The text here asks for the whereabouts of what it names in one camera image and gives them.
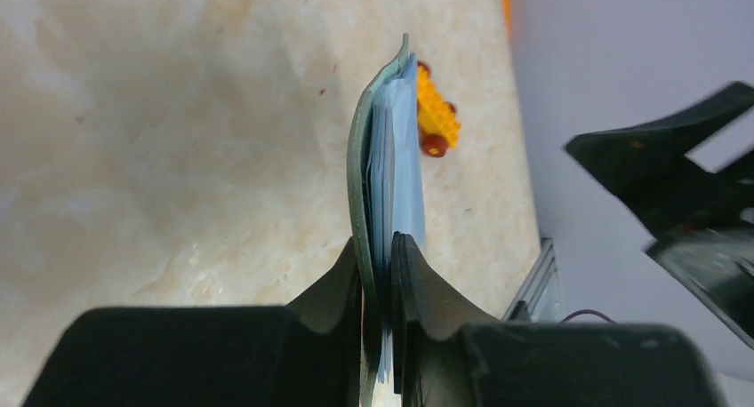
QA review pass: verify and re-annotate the small orange red object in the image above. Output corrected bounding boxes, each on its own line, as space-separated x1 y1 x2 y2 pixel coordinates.
417 60 461 158

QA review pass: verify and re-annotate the orange cylindrical handle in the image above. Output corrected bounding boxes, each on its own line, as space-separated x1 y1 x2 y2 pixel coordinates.
501 0 513 38

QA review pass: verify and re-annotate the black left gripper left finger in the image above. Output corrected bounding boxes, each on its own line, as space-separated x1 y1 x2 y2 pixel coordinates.
24 242 362 406

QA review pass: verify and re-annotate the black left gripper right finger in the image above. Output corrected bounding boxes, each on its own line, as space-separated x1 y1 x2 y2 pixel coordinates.
391 233 726 406

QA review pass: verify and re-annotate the green leather card holder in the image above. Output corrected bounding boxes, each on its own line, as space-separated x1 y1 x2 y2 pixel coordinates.
346 34 426 406

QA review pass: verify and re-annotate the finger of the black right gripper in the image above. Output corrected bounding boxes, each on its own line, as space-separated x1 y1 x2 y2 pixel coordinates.
646 226 753 347
565 82 753 238

